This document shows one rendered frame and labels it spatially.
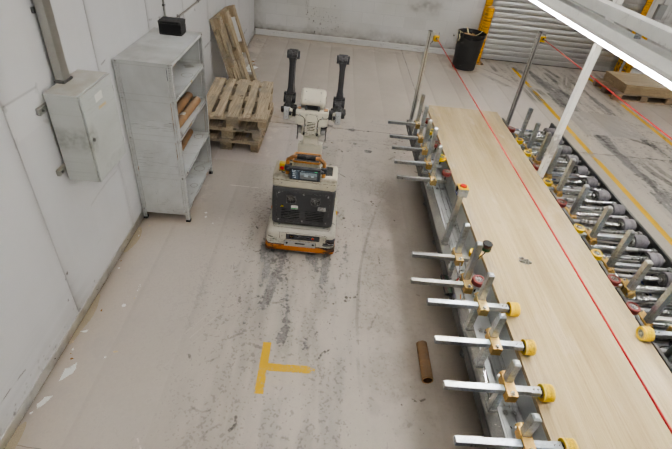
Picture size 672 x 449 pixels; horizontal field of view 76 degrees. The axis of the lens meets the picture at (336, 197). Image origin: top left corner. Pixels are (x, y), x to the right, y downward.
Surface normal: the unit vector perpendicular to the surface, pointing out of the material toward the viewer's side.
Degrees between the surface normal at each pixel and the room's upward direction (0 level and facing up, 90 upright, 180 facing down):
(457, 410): 0
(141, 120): 90
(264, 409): 0
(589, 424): 0
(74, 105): 90
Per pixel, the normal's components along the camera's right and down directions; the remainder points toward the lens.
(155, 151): -0.02, 0.58
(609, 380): 0.10, -0.80
